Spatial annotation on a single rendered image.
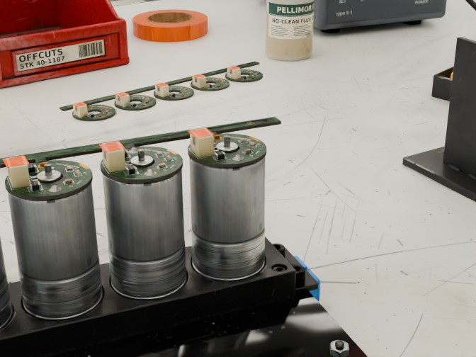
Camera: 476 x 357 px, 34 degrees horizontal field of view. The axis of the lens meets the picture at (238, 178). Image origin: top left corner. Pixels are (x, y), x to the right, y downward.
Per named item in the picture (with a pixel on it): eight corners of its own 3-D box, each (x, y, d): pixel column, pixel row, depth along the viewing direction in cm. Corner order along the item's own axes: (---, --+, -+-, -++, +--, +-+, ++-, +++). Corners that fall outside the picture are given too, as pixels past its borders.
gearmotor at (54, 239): (112, 332, 24) (100, 183, 22) (32, 350, 24) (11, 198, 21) (94, 292, 26) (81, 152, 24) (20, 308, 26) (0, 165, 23)
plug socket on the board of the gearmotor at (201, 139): (222, 154, 24) (221, 134, 24) (195, 159, 24) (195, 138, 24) (212, 145, 25) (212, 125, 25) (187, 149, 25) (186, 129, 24)
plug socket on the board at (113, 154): (134, 168, 23) (132, 148, 23) (106, 173, 23) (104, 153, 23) (127, 159, 24) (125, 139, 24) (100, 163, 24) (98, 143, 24)
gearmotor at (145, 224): (197, 312, 25) (193, 167, 23) (123, 329, 25) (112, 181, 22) (173, 275, 27) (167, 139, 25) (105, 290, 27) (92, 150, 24)
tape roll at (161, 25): (117, 35, 62) (116, 20, 61) (163, 20, 66) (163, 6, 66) (178, 46, 59) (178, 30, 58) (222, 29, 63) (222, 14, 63)
